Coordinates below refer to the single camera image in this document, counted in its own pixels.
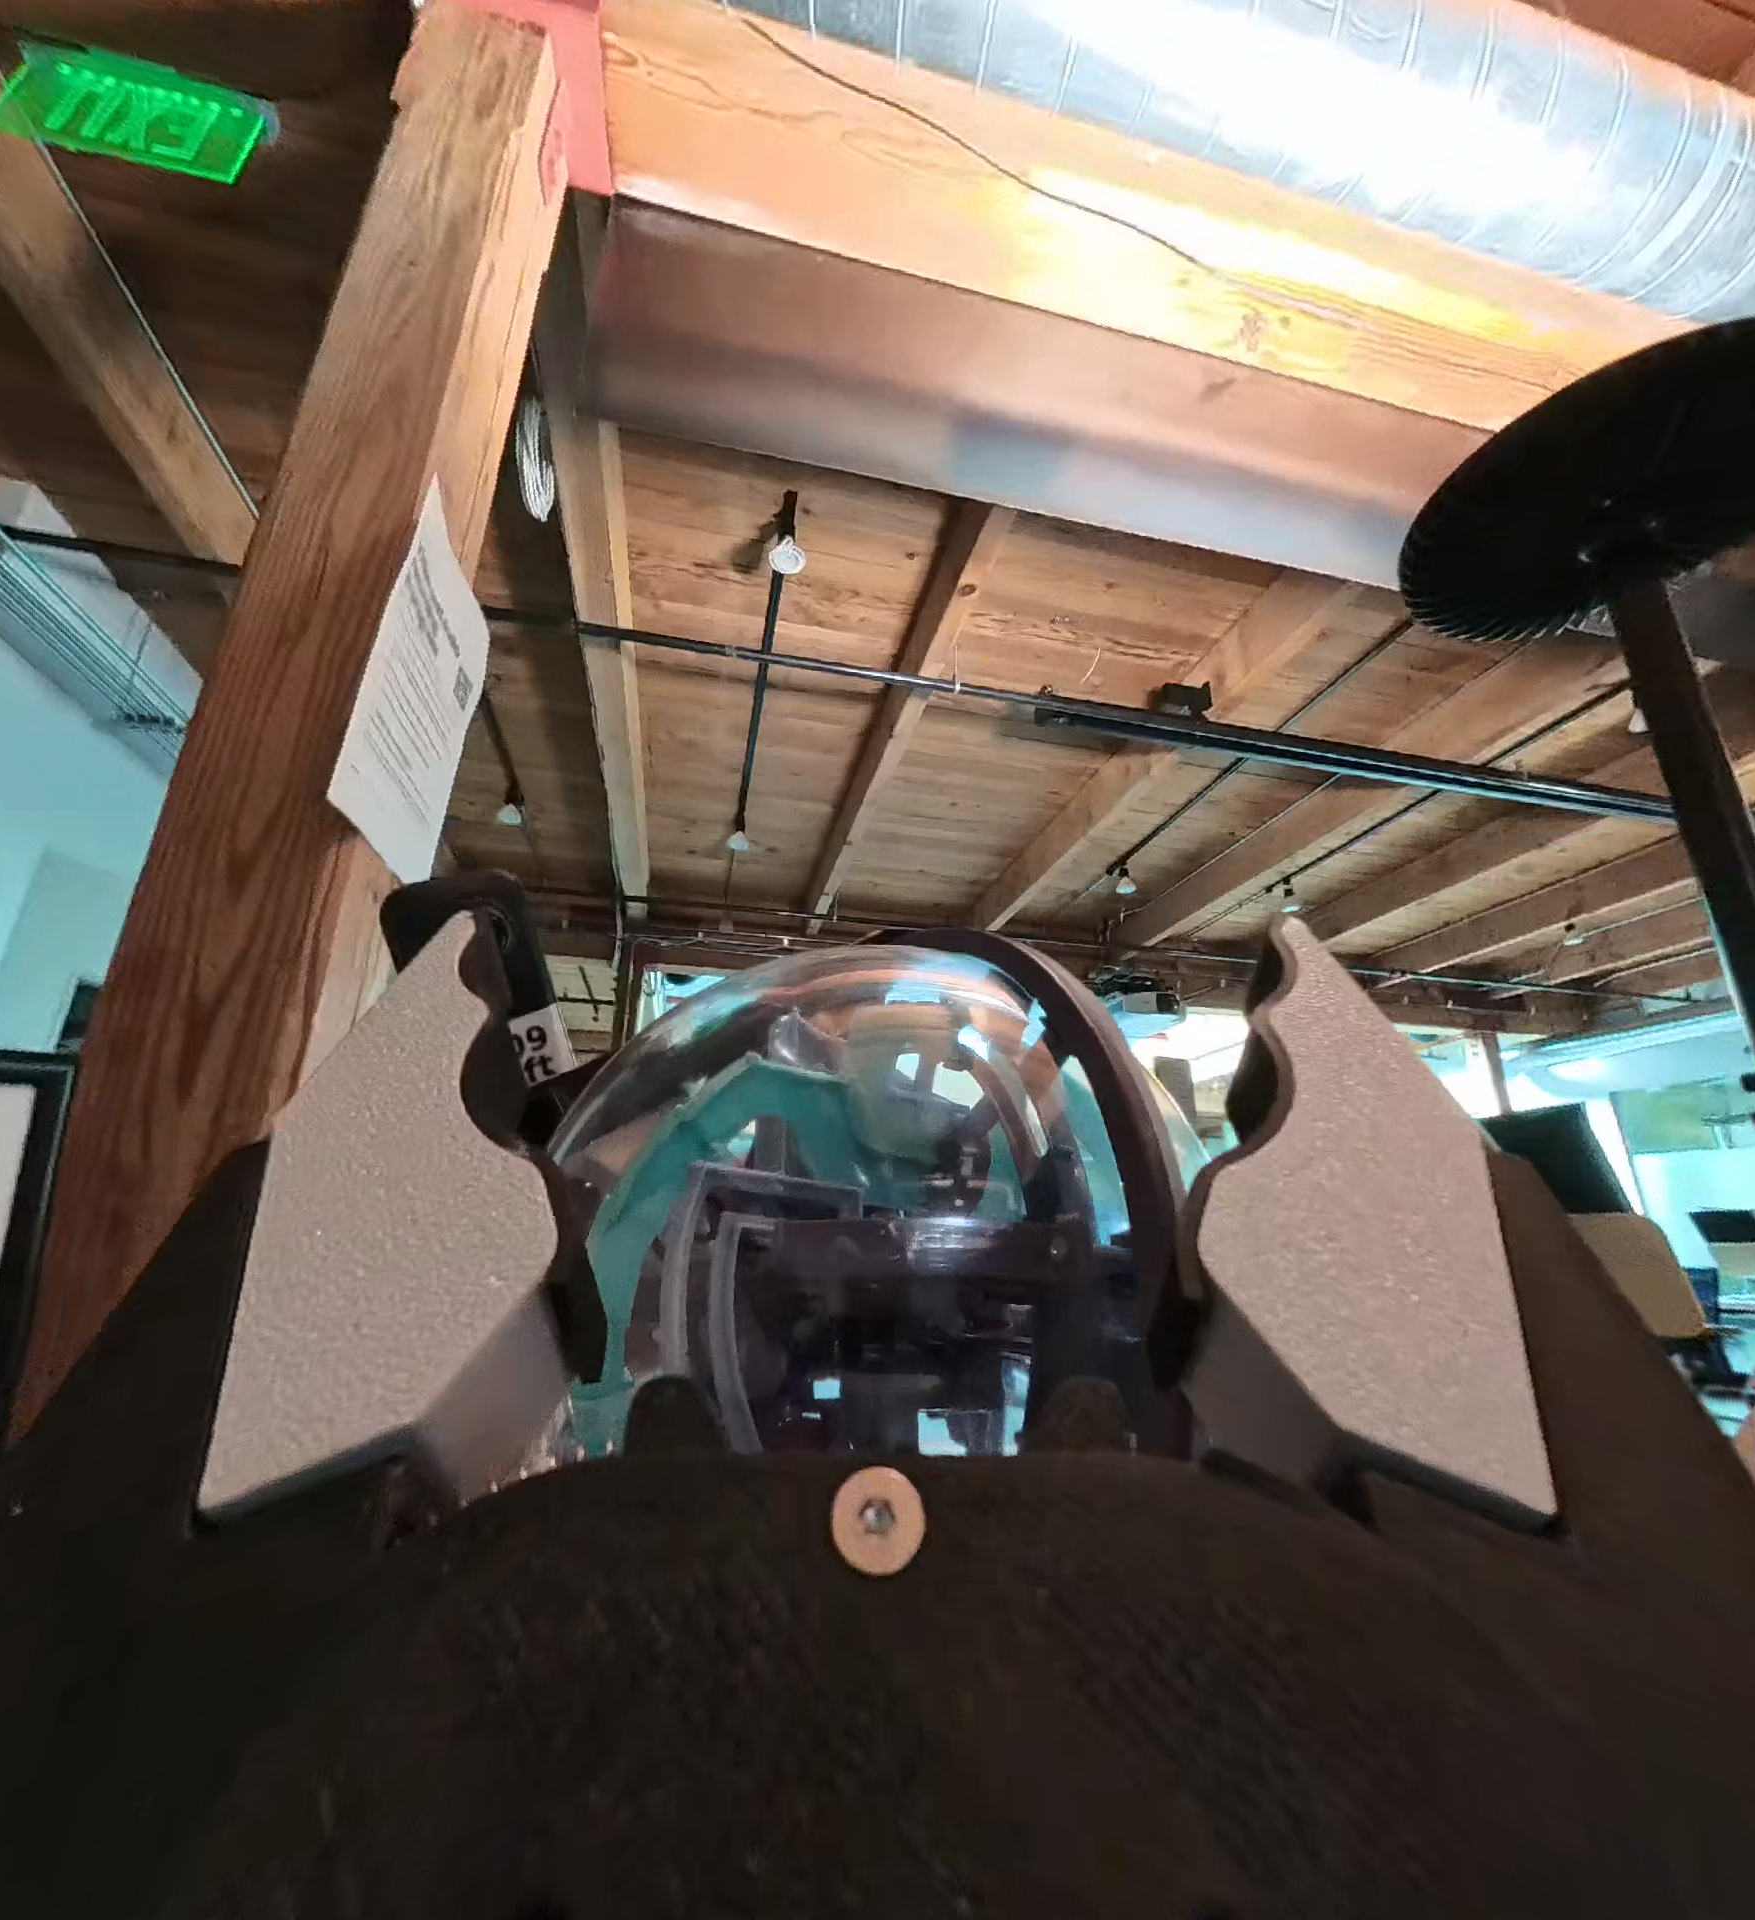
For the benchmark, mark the clear plastic maze ball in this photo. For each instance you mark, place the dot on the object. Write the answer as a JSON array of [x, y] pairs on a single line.
[[877, 1171]]

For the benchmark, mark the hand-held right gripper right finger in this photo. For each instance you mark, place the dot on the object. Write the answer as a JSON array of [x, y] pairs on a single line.
[[1372, 1275]]

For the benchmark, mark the black disc floor lamp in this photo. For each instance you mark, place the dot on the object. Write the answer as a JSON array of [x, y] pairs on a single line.
[[1611, 481]]

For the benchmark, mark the black ceiling light track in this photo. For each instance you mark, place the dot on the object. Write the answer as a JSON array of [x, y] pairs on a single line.
[[1341, 758], [760, 690]]

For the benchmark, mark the green exit sign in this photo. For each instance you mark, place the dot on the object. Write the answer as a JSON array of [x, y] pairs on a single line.
[[127, 118]]

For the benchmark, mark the white ceiling projector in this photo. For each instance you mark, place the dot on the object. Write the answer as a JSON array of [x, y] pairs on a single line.
[[1146, 1010]]

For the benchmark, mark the wide round metal duct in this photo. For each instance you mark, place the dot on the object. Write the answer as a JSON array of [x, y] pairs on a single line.
[[1416, 119]]

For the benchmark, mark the white paper notice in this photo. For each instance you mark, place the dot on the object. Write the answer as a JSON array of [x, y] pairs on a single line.
[[412, 704]]

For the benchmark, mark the wooden post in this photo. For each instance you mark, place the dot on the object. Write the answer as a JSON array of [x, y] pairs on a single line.
[[293, 751]]

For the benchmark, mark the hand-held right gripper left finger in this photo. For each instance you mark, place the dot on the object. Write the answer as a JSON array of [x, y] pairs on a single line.
[[368, 1275]]

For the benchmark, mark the black acoustic panel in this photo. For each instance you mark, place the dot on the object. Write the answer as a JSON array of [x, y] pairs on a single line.
[[1559, 1163]]

